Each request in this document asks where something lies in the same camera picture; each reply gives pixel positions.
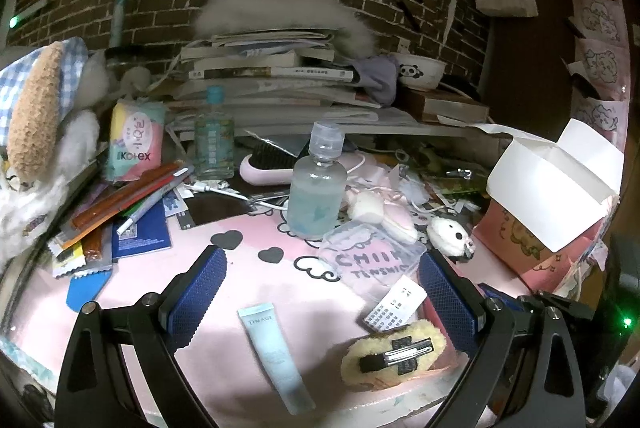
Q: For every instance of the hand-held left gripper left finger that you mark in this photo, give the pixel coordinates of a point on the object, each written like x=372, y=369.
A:
x=200, y=288

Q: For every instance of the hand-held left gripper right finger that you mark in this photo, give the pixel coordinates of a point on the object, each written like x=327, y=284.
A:
x=445, y=298

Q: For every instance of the light blue tube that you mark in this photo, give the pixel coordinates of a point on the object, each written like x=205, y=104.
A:
x=275, y=358

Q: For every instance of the yellow fluffy hair clip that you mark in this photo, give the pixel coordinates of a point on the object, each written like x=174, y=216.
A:
x=357, y=353

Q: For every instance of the pink box with white lid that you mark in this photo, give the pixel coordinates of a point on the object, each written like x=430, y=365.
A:
x=540, y=178

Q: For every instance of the clear plastic bottle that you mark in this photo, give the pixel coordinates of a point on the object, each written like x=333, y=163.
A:
x=315, y=198

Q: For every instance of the white label card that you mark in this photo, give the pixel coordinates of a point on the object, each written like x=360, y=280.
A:
x=395, y=305

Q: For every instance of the small white panda plush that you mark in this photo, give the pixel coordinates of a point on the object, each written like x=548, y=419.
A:
x=447, y=235

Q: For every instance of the blue booklet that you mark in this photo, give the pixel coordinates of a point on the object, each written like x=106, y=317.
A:
x=145, y=238

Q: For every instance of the black smartphone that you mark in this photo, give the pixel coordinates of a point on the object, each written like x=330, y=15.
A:
x=215, y=210

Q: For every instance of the clear printed zip pouch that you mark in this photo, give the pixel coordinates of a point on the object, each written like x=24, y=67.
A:
x=370, y=258

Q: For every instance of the grey pen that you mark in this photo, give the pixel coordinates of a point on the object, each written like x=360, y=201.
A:
x=150, y=203

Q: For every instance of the orange snack strip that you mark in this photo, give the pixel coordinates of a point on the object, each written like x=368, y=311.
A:
x=115, y=203
x=95, y=245

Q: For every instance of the blue card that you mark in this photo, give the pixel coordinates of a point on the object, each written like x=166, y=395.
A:
x=85, y=290

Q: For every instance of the white pink pompom bow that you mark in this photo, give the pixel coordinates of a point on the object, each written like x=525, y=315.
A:
x=370, y=208

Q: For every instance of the pink hair brush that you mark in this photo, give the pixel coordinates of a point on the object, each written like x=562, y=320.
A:
x=260, y=173

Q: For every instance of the yellow white packet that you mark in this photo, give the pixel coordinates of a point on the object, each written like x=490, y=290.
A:
x=70, y=258

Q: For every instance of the glass bottle with blue cap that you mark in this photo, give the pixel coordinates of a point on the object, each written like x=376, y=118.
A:
x=214, y=143

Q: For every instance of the pastel sanitary pad packet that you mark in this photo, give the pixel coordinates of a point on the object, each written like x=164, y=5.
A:
x=135, y=143

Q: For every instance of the white desk shelf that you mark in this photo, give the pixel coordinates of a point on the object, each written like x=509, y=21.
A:
x=400, y=131

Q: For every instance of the white panda bowl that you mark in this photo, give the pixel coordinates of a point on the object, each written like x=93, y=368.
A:
x=425, y=76

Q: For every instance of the stack of books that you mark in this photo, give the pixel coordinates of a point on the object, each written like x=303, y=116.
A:
x=260, y=71

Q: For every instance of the purple cloth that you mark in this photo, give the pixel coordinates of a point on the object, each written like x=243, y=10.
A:
x=380, y=78

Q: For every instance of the white plush dog checkered hat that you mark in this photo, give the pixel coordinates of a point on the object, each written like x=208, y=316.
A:
x=35, y=108

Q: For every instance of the white fluffy tail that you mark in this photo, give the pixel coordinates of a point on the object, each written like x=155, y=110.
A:
x=270, y=3

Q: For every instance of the pink cartoon wall organiser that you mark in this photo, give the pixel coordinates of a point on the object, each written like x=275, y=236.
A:
x=600, y=58

